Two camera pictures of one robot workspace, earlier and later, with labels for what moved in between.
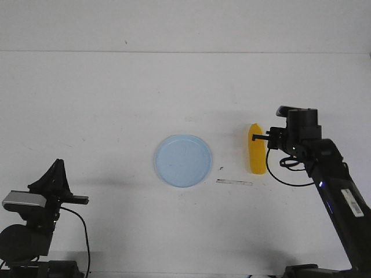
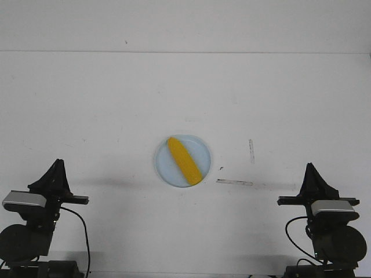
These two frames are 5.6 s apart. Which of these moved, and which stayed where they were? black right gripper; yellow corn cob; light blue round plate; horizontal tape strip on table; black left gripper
Moved: yellow corn cob; black right gripper
Stayed: light blue round plate; horizontal tape strip on table; black left gripper
